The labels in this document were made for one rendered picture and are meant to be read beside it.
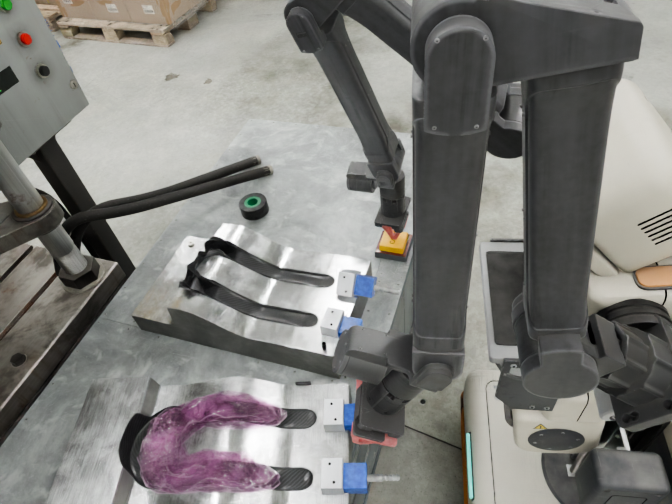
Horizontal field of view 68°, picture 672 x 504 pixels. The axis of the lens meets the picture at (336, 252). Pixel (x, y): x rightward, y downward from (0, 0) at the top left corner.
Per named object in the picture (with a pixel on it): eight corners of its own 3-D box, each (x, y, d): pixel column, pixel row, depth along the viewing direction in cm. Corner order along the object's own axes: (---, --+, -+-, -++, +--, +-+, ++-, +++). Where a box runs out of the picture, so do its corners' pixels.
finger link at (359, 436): (333, 451, 74) (357, 430, 67) (339, 406, 79) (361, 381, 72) (376, 462, 75) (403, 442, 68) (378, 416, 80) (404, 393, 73)
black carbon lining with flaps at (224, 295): (338, 280, 113) (333, 252, 106) (314, 339, 103) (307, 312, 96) (205, 255, 123) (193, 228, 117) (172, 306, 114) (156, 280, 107)
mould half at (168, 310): (373, 284, 120) (369, 246, 110) (339, 379, 104) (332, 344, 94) (194, 251, 135) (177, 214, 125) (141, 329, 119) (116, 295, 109)
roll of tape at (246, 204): (238, 207, 145) (235, 198, 143) (264, 198, 147) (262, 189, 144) (245, 224, 140) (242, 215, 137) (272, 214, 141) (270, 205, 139)
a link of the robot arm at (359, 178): (390, 176, 101) (400, 143, 105) (337, 169, 104) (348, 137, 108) (395, 208, 111) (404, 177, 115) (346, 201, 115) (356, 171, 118)
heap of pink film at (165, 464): (288, 400, 96) (280, 381, 90) (279, 500, 84) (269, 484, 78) (158, 404, 98) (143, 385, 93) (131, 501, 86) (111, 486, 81)
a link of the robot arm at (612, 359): (636, 371, 53) (623, 328, 56) (567, 335, 50) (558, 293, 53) (565, 400, 59) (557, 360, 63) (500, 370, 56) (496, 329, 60)
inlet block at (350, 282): (403, 279, 107) (399, 282, 102) (400, 301, 108) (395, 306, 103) (346, 268, 111) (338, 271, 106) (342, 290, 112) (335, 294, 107)
